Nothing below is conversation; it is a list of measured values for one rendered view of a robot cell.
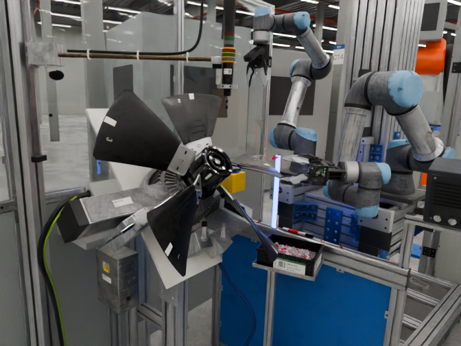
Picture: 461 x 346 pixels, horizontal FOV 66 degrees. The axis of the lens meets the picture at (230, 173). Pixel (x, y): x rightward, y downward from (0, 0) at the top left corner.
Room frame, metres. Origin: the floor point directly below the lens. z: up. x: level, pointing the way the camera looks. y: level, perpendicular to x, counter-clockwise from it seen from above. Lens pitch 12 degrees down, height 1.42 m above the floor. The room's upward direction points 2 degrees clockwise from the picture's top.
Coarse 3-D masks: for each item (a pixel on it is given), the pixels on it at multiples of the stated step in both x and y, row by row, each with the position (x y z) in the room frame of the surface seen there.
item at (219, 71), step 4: (212, 60) 1.20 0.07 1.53; (216, 60) 1.19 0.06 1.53; (220, 60) 1.20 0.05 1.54; (212, 64) 1.21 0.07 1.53; (216, 64) 1.19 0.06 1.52; (220, 64) 1.19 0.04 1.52; (216, 68) 1.19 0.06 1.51; (220, 68) 1.19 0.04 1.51; (216, 72) 1.19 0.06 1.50; (220, 72) 1.19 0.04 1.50; (216, 76) 1.19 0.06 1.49; (220, 76) 1.19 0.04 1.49; (216, 80) 1.19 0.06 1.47; (220, 80) 1.19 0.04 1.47; (220, 84) 1.18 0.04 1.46; (224, 84) 1.17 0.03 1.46; (228, 84) 1.17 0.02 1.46; (232, 84) 1.18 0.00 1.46; (220, 88) 1.20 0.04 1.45; (224, 88) 1.18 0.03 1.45; (228, 88) 1.17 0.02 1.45; (232, 88) 1.18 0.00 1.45; (236, 88) 1.19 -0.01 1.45
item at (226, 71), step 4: (224, 64) 1.19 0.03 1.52; (228, 64) 1.19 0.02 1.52; (232, 64) 1.19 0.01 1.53; (224, 68) 1.19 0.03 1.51; (228, 68) 1.19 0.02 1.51; (232, 68) 1.19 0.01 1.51; (224, 72) 1.19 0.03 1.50; (228, 72) 1.19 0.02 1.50; (232, 72) 1.20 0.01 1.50; (224, 76) 1.19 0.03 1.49; (228, 76) 1.19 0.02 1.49; (232, 76) 1.20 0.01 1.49; (224, 80) 1.19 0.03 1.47; (228, 80) 1.19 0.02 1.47; (232, 80) 1.20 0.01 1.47; (224, 92) 1.20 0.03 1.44; (228, 92) 1.19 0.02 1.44
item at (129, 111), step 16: (128, 96) 1.05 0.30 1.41; (112, 112) 1.01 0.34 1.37; (128, 112) 1.03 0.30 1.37; (144, 112) 1.05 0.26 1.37; (112, 128) 1.00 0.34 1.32; (128, 128) 1.02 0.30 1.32; (144, 128) 1.04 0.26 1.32; (160, 128) 1.06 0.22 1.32; (96, 144) 0.97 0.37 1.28; (112, 144) 0.99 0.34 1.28; (128, 144) 1.01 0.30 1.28; (144, 144) 1.04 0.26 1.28; (160, 144) 1.06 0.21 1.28; (176, 144) 1.08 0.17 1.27; (112, 160) 0.99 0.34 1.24; (128, 160) 1.01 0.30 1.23; (144, 160) 1.04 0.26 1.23; (160, 160) 1.06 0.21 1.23
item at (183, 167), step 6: (180, 144) 1.09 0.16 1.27; (180, 150) 1.09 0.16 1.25; (192, 150) 1.10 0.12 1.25; (174, 156) 1.08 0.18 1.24; (180, 156) 1.09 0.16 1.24; (186, 156) 1.10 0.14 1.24; (192, 156) 1.11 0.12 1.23; (174, 162) 1.09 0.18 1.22; (180, 162) 1.09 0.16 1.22; (186, 162) 1.10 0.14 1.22; (168, 168) 1.08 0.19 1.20; (174, 168) 1.09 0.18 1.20; (180, 168) 1.09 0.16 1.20; (186, 168) 1.10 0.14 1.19; (180, 174) 1.09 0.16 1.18
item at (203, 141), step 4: (200, 140) 1.21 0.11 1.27; (204, 140) 1.20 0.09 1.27; (208, 140) 1.20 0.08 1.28; (188, 144) 1.20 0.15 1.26; (192, 144) 1.20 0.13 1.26; (196, 144) 1.20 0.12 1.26; (200, 144) 1.19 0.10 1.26; (204, 144) 1.19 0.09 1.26; (208, 144) 1.19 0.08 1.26; (212, 144) 1.18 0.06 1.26; (196, 148) 1.18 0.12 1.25; (200, 148) 1.18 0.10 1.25; (196, 152) 1.17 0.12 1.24
